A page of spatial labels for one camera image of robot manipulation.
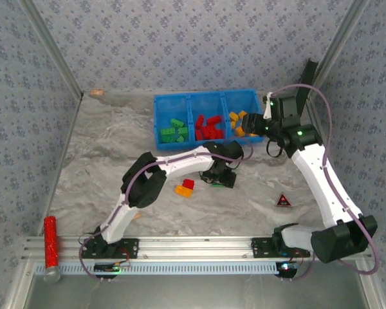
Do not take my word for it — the blue three-compartment bin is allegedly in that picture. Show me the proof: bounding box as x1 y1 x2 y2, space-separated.
153 89 264 151

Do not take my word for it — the red black triangle sign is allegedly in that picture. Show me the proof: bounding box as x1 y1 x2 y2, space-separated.
274 192 294 209

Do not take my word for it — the right controller board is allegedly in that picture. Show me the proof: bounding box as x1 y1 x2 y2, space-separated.
275 261 299 278

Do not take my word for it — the controller board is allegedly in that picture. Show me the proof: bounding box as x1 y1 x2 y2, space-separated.
275 261 299 278
94 262 131 278

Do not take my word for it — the left controller board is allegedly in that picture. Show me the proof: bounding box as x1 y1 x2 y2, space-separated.
94 262 131 278

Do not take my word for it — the red glitter tube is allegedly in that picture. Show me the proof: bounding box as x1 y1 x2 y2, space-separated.
43 216 62 284

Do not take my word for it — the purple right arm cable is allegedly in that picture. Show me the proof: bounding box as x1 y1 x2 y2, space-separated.
270 84 381 281

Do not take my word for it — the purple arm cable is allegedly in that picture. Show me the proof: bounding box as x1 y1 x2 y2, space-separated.
270 84 381 281
78 136 255 283

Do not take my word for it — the black strap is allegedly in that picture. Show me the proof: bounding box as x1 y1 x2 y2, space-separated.
295 59 319 107

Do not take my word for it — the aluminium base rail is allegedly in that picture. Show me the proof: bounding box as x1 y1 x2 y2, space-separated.
21 234 372 260

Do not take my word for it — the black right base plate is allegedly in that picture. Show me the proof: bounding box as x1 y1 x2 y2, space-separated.
251 237 311 258

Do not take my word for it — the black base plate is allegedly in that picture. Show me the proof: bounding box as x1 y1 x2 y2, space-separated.
80 238 140 260
251 237 311 258

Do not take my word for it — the slotted pale blue cable duct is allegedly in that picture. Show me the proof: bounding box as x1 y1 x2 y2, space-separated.
34 261 279 276

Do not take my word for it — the aluminium frame post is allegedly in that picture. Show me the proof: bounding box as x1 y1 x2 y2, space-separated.
17 0 85 99
307 0 372 100

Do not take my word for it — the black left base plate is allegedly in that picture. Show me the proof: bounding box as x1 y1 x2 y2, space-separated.
80 238 140 260

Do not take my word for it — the aluminium back rail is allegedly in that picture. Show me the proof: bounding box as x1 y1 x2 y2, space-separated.
82 89 311 96

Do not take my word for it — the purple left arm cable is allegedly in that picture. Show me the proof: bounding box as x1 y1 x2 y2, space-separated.
78 136 255 283

